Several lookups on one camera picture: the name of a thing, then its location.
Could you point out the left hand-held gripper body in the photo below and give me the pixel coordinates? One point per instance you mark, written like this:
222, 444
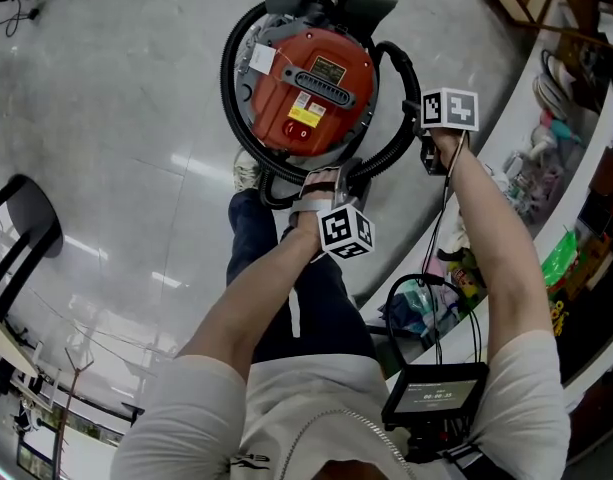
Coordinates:
346, 233

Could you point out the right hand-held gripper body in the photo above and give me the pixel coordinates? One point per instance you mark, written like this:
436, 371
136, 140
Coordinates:
451, 110

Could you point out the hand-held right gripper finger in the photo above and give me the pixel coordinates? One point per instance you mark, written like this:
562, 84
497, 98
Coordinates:
413, 115

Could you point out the person's left forearm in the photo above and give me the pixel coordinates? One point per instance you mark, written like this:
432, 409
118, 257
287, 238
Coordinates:
256, 298

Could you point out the person's right forearm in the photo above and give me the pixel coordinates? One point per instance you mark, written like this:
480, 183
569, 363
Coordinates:
501, 258

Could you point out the red teal vacuum cleaner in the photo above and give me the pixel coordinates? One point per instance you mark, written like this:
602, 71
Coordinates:
311, 88

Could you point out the person's right hand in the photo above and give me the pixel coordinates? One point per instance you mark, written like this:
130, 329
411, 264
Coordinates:
451, 143

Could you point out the person's left hand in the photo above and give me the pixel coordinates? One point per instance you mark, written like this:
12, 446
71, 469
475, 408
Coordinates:
316, 193

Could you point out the white metal shelving rack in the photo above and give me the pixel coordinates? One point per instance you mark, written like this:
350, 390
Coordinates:
531, 113

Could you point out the person's navy trousers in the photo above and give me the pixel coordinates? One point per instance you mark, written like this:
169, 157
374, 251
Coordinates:
316, 308

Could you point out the blue cloth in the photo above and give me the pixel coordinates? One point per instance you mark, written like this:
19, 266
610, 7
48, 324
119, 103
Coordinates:
401, 315

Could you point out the person's left white shoe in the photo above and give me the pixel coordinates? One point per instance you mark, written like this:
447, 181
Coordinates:
245, 170

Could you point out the person's white shirt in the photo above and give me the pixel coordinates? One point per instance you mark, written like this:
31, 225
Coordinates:
311, 408

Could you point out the black screen device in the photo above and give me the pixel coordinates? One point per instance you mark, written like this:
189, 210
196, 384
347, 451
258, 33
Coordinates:
433, 393

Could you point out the green plastic bag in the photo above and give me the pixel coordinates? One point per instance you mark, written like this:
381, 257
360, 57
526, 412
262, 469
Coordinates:
561, 260

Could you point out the sunflower pot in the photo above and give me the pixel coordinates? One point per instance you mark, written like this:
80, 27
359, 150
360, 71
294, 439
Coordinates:
560, 318

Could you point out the round beige table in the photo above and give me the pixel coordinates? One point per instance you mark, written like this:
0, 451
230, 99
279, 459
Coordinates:
31, 218

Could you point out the brown metal stand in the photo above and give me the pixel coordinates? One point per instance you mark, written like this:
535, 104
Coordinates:
68, 408

